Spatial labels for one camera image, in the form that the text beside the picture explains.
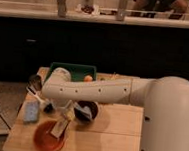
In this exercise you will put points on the black bowl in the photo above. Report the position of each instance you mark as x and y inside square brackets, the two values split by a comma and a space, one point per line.
[93, 106]

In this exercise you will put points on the blue sponge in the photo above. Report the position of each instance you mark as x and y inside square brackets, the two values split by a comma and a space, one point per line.
[31, 112]

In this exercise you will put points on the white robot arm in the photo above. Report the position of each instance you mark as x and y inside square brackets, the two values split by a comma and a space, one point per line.
[165, 102]

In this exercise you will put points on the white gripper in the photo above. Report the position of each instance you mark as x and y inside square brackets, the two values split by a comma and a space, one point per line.
[65, 108]

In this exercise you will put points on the whiteboard eraser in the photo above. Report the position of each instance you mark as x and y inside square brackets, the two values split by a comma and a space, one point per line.
[59, 127]

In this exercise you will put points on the green tray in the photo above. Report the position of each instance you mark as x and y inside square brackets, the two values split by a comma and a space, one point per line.
[71, 72]

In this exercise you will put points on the orange fruit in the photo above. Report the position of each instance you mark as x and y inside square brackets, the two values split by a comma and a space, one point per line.
[88, 78]

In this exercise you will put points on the dish brush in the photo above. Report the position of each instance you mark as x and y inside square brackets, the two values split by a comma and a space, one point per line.
[34, 87]

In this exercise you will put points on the blue cloth in bowl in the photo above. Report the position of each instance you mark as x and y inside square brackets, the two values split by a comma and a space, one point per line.
[85, 113]

